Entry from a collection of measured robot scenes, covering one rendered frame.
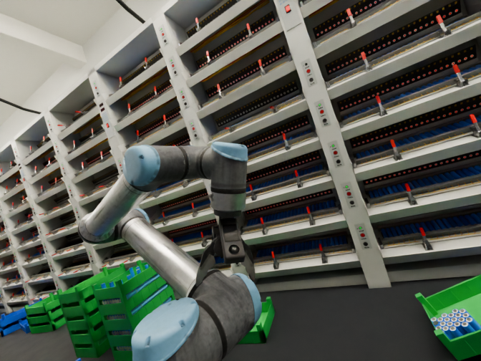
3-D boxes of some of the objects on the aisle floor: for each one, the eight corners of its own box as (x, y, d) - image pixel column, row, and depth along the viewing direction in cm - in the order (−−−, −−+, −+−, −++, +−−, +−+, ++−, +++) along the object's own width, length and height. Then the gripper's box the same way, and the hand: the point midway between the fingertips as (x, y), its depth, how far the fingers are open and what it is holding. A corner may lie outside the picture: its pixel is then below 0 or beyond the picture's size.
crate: (142, 362, 104) (137, 346, 104) (114, 361, 112) (109, 346, 112) (182, 319, 132) (177, 306, 132) (157, 320, 139) (153, 308, 139)
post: (391, 286, 100) (268, -86, 102) (368, 289, 104) (250, -70, 106) (384, 266, 118) (278, -50, 120) (364, 268, 122) (263, -38, 124)
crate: (205, 345, 102) (200, 328, 102) (223, 315, 121) (219, 301, 121) (265, 343, 91) (259, 324, 91) (275, 311, 110) (270, 296, 110)
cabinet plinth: (629, 263, 74) (624, 249, 74) (164, 299, 167) (162, 293, 167) (582, 245, 88) (577, 233, 89) (177, 287, 182) (176, 281, 182)
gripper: (258, 204, 64) (255, 268, 66) (189, 204, 60) (187, 273, 62) (268, 211, 56) (264, 285, 58) (188, 213, 51) (187, 292, 54)
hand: (226, 286), depth 57 cm, fingers open, 14 cm apart
